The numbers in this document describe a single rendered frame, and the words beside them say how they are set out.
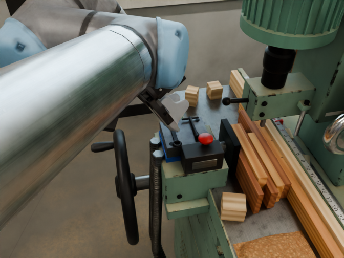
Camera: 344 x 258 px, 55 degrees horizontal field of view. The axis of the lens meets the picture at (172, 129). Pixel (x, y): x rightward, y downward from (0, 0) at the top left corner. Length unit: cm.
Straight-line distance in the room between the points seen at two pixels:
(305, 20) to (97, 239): 141
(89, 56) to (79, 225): 157
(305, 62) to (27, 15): 58
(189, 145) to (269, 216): 21
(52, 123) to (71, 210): 166
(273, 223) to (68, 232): 126
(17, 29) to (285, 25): 40
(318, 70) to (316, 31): 17
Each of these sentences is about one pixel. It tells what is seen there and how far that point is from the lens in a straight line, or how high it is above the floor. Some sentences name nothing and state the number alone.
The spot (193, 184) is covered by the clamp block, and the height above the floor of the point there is 93.
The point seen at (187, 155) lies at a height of 101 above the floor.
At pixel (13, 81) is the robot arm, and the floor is 137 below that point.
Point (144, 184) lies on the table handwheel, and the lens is 83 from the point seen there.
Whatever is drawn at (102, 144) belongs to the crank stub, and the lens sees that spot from 79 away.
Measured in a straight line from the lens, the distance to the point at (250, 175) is 68.
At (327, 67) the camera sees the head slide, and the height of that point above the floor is 113.
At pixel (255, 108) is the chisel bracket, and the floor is 104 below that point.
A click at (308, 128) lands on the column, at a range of 99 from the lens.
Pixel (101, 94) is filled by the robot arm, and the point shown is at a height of 134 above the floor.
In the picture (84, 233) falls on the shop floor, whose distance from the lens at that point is 176.
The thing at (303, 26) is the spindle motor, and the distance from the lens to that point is 60.
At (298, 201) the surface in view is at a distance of 71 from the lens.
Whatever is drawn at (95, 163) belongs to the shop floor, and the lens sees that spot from 203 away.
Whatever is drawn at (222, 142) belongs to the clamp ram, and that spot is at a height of 96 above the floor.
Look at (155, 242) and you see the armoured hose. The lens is 91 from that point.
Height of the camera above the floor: 147
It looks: 42 degrees down
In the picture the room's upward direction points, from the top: straight up
